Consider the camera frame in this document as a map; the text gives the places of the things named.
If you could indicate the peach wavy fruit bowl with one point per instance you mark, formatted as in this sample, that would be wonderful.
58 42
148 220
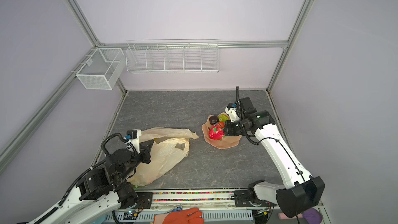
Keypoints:
225 143

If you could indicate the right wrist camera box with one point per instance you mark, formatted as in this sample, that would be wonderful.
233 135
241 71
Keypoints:
231 111

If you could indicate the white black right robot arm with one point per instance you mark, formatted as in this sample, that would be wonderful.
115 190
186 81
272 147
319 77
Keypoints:
300 191

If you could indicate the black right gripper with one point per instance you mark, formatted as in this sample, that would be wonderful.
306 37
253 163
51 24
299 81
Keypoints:
228 129

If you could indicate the pink fake dragon fruit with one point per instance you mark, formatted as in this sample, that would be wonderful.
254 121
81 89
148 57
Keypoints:
216 132

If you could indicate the white mesh box basket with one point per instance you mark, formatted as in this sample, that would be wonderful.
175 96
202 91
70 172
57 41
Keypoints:
102 69

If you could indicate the orange work glove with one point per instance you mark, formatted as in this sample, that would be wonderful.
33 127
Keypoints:
189 216

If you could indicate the dark brown round fruit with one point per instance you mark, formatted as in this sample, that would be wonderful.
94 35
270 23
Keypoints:
213 119

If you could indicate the purple pink brush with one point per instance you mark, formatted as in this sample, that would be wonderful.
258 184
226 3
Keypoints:
312 216

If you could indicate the aluminium corner frame post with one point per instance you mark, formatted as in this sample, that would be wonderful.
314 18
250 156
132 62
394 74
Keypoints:
83 23

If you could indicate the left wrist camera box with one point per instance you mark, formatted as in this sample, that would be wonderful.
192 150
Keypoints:
133 139

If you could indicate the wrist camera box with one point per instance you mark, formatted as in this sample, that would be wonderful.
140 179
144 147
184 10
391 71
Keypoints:
133 139
231 111

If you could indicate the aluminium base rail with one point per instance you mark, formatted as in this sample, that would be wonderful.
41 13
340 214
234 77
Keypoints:
202 197

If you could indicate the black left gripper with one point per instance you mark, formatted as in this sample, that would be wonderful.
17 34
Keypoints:
145 150

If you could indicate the white wire wall shelf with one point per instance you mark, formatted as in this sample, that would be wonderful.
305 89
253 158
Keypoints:
173 56

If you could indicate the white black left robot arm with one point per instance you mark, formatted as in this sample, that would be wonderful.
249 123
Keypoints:
104 187

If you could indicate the translucent banana print plastic bag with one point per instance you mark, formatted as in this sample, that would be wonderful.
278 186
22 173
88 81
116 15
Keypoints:
170 147

